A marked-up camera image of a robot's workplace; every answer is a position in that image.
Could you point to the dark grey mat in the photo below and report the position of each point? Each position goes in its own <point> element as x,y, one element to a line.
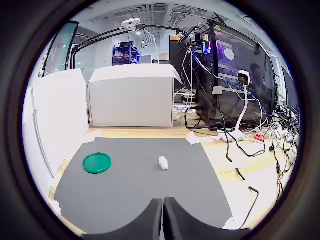
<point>137,175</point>

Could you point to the small white plastic terminal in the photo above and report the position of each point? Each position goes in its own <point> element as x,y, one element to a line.
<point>163,163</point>

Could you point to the white masking tape piece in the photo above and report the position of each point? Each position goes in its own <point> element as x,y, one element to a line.
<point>193,138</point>
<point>55,206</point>
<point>92,136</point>

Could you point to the teal glass door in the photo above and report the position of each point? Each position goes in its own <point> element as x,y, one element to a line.
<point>60,50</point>

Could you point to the small red connector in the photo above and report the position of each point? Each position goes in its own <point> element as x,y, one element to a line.
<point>259,137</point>

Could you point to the round green lid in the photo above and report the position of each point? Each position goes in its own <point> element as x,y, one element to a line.
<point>97,163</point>

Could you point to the black computer tower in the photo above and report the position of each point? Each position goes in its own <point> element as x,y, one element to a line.
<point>205,107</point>

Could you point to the black computer monitor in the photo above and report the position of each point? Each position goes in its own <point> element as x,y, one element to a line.
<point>290,90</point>

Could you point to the white webcam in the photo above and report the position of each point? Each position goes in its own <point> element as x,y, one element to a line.
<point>130,23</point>

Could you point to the white partition panel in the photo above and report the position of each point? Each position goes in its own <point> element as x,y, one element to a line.
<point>35,150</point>
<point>130,100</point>
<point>60,112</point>

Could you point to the black screen panel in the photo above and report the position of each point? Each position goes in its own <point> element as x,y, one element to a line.
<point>177,55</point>

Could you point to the blue shelf rack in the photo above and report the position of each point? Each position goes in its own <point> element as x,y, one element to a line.
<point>126,56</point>

